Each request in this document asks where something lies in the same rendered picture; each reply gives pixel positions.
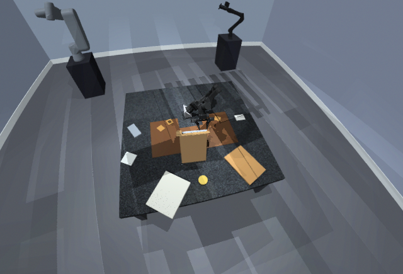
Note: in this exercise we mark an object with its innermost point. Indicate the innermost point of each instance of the yellow round disc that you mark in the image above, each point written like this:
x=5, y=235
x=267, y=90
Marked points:
x=203, y=180

